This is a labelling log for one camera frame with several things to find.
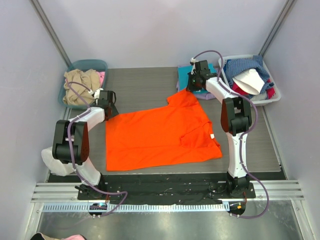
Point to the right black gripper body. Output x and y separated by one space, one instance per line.
190 85

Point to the red garment in basket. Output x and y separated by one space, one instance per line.
268 94

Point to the beige crumpled shirt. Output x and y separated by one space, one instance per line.
81 82

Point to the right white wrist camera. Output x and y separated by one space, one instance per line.
193 63

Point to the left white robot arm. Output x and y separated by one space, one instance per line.
71 144

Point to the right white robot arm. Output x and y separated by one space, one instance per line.
235 120

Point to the blue checkered garment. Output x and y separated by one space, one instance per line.
235 66

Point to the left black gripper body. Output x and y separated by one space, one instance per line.
111 110

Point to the white plastic basket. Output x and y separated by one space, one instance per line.
224 60

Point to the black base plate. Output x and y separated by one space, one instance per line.
164 189

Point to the pink cloth at bottom edge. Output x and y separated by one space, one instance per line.
41 236

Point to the orange t shirt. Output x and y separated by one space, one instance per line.
178 133

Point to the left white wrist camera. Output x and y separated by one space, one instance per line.
95 94

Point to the folded lavender t shirt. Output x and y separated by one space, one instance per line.
203 95

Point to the folded teal t shirt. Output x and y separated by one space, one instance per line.
183 76

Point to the white slotted cable duct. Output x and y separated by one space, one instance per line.
99 207

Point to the pink garment in basket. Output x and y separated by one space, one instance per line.
101 75

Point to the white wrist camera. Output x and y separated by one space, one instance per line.
193 63
95 94

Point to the white garment in basket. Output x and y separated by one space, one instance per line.
249 81

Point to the white mesh bag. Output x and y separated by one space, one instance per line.
55 166

